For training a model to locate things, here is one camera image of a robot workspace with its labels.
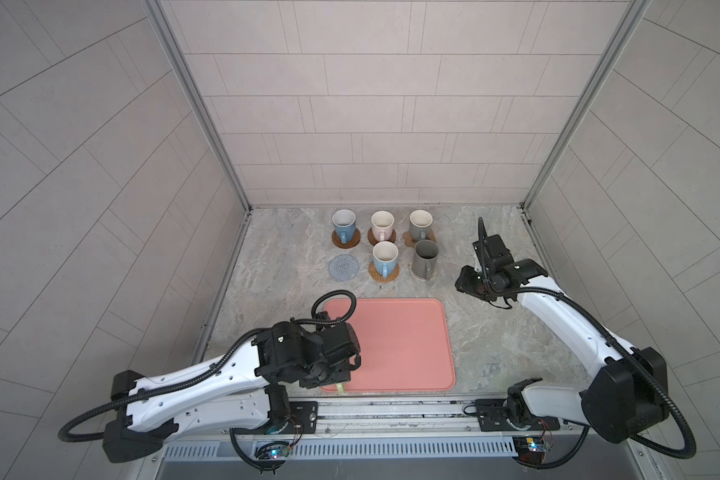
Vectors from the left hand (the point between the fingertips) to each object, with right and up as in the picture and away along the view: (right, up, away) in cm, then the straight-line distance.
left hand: (352, 379), depth 66 cm
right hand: (+28, +18, +17) cm, 37 cm away
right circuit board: (+41, -17, +2) cm, 45 cm away
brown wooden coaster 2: (+4, +29, +38) cm, 48 cm away
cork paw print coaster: (+18, +28, +39) cm, 52 cm away
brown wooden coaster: (-4, +28, +37) cm, 46 cm away
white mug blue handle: (+8, +25, +30) cm, 40 cm away
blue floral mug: (-6, +36, +39) cm, 53 cm away
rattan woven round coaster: (+5, +18, +30) cm, 36 cm away
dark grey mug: (+20, +25, +23) cm, 39 cm away
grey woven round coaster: (-6, +21, +33) cm, 39 cm away
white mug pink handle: (+8, +35, +33) cm, 49 cm away
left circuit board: (-16, -15, -1) cm, 22 cm away
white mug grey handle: (+20, +34, +33) cm, 52 cm away
